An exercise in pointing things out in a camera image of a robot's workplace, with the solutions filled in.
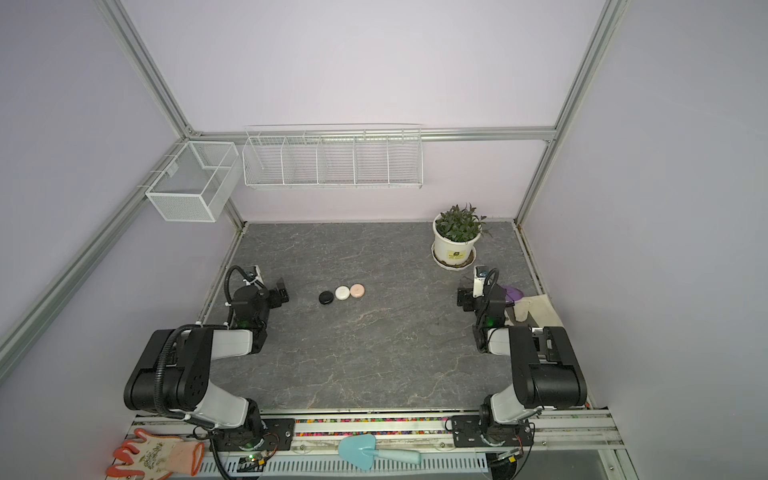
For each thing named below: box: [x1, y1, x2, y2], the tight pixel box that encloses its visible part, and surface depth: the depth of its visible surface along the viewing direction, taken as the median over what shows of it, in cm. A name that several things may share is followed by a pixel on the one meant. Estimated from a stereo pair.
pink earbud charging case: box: [350, 283, 366, 299], surface depth 101 cm
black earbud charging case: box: [318, 290, 334, 305], surface depth 101 cm
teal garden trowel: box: [338, 433, 422, 471], surface depth 72 cm
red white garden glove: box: [106, 428, 205, 480], surface depth 71 cm
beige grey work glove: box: [514, 294, 565, 327], surface depth 98 cm
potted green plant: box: [431, 203, 493, 271], surface depth 101 cm
